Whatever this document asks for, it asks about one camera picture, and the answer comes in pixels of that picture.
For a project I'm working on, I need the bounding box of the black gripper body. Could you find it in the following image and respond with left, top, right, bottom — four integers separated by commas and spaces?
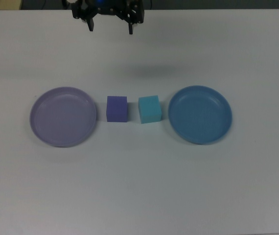
90, 0, 128, 16

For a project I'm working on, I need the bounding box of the cyan foam cube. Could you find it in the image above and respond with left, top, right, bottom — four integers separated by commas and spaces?
138, 95, 162, 124

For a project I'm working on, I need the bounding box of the purple foam cube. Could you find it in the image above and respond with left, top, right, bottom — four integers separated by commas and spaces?
106, 95, 129, 122

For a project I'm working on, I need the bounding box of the lilac round plate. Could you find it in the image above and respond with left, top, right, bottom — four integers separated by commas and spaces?
29, 86, 98, 148

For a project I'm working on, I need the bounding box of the blue round plate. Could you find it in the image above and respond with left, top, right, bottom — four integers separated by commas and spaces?
167, 85, 233, 145

